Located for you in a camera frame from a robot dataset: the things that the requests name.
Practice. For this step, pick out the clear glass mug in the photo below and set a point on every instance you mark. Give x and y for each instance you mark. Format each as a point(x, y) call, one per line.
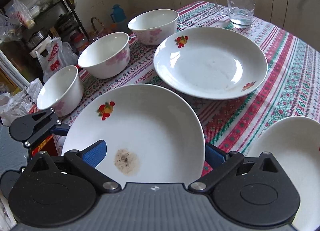
point(240, 12)

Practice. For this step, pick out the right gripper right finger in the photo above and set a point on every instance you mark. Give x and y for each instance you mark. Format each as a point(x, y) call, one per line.
point(222, 163)

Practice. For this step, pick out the blue thermos jug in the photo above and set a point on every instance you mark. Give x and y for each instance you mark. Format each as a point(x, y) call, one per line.
point(118, 15)

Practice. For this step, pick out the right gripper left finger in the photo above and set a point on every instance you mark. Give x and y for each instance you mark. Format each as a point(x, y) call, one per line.
point(83, 163)

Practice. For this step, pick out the white red plastic bag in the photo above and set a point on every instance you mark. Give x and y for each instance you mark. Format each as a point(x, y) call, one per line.
point(60, 55)

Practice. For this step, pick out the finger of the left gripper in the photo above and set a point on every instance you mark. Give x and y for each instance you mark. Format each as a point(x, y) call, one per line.
point(32, 129)

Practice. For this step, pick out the white fruit plate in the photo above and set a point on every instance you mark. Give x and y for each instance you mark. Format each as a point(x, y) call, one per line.
point(210, 63)
point(152, 135)

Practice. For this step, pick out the patterned red green tablecloth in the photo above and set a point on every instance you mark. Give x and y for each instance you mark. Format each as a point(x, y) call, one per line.
point(290, 88)

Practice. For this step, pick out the black metal storage shelf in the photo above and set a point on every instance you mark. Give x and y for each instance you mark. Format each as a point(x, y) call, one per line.
point(44, 22)

